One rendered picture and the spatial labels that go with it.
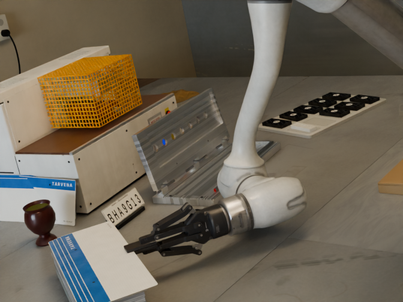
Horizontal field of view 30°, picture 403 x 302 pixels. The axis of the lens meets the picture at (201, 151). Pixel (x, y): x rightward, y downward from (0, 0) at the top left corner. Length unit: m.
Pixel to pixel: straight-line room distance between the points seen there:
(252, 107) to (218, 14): 3.15
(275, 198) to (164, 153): 0.57
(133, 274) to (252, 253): 0.33
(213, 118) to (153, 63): 2.41
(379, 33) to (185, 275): 0.69
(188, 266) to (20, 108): 0.82
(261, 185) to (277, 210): 0.07
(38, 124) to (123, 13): 2.36
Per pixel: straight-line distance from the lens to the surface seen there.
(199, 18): 5.01
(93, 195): 2.22
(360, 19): 1.59
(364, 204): 1.94
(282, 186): 1.76
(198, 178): 2.24
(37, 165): 2.26
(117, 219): 2.08
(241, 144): 1.86
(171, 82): 3.60
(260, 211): 1.73
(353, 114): 2.63
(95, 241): 1.80
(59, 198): 2.20
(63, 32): 4.32
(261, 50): 1.69
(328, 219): 1.89
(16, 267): 2.02
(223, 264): 1.76
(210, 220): 1.71
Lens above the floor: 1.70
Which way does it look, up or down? 18 degrees down
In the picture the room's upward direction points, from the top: 11 degrees counter-clockwise
